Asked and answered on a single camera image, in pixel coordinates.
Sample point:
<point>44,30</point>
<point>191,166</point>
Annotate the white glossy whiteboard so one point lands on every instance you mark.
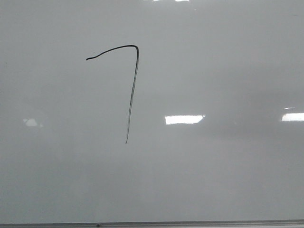
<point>144,111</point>

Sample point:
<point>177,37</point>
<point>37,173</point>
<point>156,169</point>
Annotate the grey aluminium whiteboard frame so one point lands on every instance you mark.
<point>289,223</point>

